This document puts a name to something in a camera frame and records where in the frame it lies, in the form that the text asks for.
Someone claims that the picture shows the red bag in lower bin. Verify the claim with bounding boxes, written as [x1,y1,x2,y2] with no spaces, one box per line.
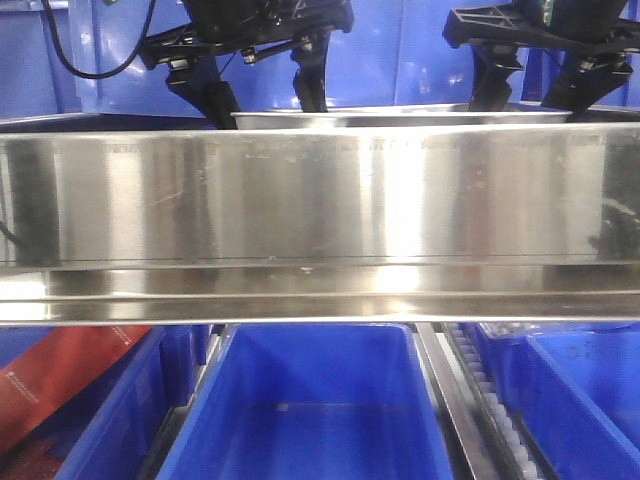
[1,326,151,454]

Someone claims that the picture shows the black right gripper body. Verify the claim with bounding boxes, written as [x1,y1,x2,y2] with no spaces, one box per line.
[443,1,639,54]

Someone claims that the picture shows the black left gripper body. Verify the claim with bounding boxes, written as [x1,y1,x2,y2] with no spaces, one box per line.
[139,1,354,69]

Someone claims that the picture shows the blue lower bin centre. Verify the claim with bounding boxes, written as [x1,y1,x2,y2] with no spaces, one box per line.
[158,324,453,479]

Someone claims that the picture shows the black cable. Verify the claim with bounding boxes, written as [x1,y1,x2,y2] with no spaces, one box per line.
[40,0,159,80]

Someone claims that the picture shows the blue lower bin right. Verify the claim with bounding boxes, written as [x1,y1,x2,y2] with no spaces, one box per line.
[463,323,639,479]

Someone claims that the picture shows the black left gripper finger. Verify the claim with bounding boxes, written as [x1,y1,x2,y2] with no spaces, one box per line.
[291,31,331,112]
[166,62,239,130]

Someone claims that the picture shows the white roller track right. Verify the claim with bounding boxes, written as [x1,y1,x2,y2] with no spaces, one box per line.
[443,323,546,480]

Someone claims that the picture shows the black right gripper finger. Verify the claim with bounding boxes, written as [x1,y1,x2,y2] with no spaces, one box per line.
[469,44,524,112]
[541,52,634,120]

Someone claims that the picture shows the blue bin below shelf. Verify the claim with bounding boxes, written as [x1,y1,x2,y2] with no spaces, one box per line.
[1,327,170,479]

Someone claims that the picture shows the silver metal tray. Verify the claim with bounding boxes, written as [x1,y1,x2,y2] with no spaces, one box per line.
[232,102,571,130]

